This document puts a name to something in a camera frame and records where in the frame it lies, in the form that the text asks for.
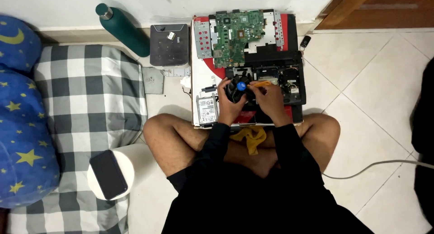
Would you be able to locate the grey metal plate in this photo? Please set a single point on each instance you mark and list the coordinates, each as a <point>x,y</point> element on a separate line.
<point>152,80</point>

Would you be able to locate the person's right hand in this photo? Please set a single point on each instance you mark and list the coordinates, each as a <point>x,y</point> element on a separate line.
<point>271,103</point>

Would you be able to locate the black laptop base chassis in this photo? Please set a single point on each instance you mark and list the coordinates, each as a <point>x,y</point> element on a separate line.
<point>288,78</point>

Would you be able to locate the red and white cardboard box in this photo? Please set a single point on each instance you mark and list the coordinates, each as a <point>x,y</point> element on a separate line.
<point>201,74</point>

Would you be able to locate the white crumpled tissue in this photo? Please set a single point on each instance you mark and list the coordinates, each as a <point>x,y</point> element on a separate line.
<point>185,81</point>

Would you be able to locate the grey checked pillow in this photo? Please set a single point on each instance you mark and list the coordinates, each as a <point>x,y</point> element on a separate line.
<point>84,102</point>

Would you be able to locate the small memory chip module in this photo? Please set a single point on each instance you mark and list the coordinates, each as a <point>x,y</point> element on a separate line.
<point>171,35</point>

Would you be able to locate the orange plastic pry tool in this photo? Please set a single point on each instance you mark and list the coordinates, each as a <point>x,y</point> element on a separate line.
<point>261,84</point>

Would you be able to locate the yellow cloth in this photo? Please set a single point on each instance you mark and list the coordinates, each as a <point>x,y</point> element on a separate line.
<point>250,136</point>

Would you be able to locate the person's left hand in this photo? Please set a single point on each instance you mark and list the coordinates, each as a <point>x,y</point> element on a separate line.
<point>228,107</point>

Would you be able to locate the black smartphone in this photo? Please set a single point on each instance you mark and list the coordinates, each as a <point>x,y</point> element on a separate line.
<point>108,174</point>

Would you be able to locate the wooden door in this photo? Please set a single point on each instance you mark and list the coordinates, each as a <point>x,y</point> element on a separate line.
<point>373,7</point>

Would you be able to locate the green laptop motherboard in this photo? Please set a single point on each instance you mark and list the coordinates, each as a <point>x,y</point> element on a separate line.
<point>237,37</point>

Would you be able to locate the black cooler fan blue sticker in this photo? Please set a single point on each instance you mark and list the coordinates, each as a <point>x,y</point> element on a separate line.
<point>239,90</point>

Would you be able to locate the dark grey square box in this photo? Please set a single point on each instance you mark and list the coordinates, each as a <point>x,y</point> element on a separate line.
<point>169,46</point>

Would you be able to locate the dark green water bottle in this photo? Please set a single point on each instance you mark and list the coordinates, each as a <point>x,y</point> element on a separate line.
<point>123,29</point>

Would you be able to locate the black key fob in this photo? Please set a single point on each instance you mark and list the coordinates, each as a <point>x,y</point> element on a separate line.
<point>305,41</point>

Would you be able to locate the blue star print pillow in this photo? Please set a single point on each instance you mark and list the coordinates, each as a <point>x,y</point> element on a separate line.
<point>20,125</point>

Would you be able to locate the silver perforated metal bracket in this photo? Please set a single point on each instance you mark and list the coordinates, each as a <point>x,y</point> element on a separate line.
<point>202,39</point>

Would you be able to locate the white round stool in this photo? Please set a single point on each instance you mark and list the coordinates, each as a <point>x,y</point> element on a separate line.
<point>127,163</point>

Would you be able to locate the silver hard disk drive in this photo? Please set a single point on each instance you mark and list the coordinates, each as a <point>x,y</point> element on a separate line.
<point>207,111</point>

